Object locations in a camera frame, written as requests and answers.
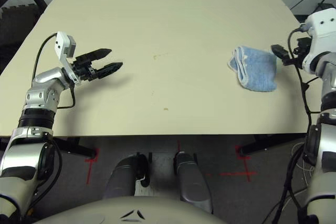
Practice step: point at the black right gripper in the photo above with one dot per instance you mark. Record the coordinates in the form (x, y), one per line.
(302, 51)

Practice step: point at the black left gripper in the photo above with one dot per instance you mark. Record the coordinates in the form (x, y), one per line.
(84, 73)

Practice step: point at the light blue terry rag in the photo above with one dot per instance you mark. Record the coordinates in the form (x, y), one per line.
(258, 72)

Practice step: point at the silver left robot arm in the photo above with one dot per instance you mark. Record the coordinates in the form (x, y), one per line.
(42, 95)

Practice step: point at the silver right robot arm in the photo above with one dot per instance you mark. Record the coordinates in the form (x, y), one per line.
(328, 140)

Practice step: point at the black table foot bar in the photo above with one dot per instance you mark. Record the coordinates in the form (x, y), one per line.
(76, 148)
(273, 144)

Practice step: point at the black foam floor mat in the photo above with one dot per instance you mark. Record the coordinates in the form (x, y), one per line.
(15, 27)

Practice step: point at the grey left robot leg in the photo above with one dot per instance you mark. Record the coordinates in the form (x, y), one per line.
(123, 176)

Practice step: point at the grey robot leg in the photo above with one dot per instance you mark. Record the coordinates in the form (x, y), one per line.
(123, 176)
(193, 182)

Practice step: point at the grey right robot leg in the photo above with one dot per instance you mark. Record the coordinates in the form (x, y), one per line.
(193, 182)

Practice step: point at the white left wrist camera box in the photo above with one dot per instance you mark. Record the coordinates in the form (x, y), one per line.
(61, 43)

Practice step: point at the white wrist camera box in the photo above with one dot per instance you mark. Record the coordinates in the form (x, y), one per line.
(323, 30)
(61, 43)

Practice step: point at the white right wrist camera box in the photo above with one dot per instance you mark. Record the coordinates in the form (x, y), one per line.
(323, 30)

